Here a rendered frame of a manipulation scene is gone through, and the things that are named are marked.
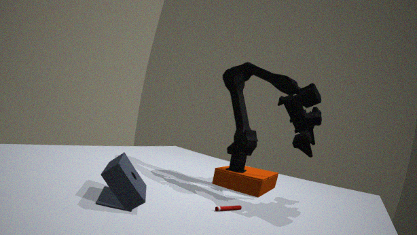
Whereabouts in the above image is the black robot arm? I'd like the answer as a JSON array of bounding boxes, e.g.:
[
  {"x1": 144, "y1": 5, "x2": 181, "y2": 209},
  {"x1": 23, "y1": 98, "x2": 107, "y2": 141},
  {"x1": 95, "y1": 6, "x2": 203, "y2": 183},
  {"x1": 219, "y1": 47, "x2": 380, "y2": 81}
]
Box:
[{"x1": 223, "y1": 62, "x2": 322, "y2": 173}]

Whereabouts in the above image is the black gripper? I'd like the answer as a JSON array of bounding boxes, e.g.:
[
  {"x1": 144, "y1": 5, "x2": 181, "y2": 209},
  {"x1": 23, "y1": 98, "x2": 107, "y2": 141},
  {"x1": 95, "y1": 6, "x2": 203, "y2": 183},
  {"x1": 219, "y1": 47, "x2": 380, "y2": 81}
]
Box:
[{"x1": 290, "y1": 109, "x2": 315, "y2": 158}]

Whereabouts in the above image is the red peg with white band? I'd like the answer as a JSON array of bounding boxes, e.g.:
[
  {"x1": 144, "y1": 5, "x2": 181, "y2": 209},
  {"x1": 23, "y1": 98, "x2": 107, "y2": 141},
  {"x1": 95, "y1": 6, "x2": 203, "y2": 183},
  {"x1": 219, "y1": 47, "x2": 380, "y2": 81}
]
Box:
[{"x1": 215, "y1": 205, "x2": 242, "y2": 211}]

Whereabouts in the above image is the dark grey sloped panel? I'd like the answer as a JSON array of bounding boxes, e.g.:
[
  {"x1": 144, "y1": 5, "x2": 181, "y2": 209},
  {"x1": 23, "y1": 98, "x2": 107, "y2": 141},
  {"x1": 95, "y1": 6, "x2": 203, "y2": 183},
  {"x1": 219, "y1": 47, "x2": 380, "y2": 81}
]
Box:
[{"x1": 96, "y1": 152, "x2": 147, "y2": 212}]

